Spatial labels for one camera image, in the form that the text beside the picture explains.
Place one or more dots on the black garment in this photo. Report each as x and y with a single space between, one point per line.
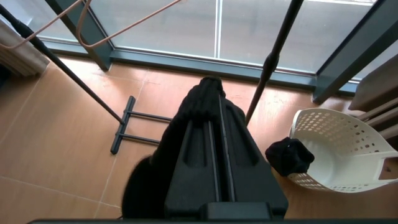
289 157

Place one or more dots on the black shorts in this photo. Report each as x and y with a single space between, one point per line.
149 186

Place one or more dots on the window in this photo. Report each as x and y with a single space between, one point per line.
186 63

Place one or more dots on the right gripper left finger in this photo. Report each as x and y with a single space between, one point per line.
189 186

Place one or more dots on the white laundry basket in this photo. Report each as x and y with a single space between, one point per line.
342 168

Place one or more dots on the beige curtain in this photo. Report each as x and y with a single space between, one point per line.
18 59
379 84

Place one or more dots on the black clothes rack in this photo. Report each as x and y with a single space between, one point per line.
270 62

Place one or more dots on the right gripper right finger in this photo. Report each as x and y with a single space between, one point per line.
252 186

